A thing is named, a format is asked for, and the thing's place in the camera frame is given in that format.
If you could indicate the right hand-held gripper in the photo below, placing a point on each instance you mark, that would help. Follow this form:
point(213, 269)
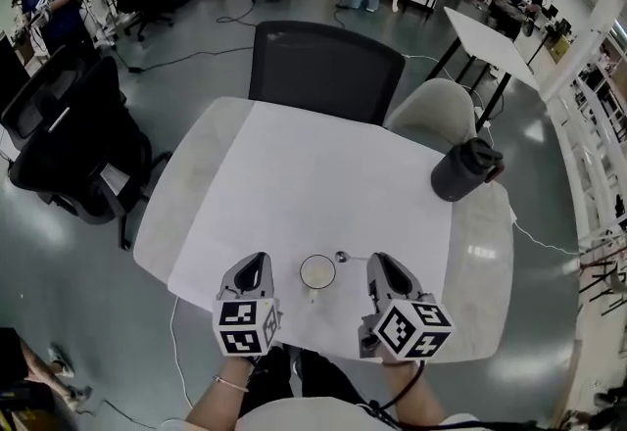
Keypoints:
point(411, 328)

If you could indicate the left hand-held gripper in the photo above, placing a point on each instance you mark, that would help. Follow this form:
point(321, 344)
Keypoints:
point(240, 326)

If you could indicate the small metal spoon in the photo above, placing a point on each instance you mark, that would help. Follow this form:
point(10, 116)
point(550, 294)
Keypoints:
point(340, 256)

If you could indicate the person's left forearm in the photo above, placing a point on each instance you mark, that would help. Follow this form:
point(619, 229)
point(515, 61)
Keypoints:
point(220, 404)

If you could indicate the person's right forearm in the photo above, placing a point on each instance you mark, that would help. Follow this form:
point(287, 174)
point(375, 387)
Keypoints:
point(416, 395)

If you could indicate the grey table with black legs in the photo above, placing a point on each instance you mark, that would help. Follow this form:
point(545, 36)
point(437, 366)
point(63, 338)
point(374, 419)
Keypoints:
point(480, 282)

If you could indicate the white paper sheet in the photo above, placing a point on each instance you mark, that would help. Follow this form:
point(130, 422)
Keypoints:
point(313, 184)

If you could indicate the person's black trousers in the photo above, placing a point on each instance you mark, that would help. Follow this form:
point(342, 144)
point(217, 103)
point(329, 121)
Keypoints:
point(318, 375)

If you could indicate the black kettle jug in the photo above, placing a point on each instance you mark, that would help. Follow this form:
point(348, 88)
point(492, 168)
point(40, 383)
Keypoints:
point(455, 174)

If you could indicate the person's white shirt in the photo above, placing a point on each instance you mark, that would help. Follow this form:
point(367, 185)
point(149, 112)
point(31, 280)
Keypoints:
point(333, 414)

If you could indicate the beige shell chair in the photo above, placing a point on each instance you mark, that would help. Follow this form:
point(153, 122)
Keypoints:
point(436, 110)

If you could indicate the black high-back office chair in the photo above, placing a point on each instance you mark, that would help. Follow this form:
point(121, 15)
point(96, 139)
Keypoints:
point(34, 91)
point(83, 159)

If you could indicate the black mesh chair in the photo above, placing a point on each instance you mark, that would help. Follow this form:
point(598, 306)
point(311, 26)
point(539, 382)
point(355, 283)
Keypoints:
point(323, 66)

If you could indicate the white table with black legs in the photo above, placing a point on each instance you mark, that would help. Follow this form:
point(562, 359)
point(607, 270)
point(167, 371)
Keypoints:
point(490, 44)

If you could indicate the white shelving rack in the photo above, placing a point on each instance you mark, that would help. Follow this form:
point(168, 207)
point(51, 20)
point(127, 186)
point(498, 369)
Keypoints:
point(588, 101)

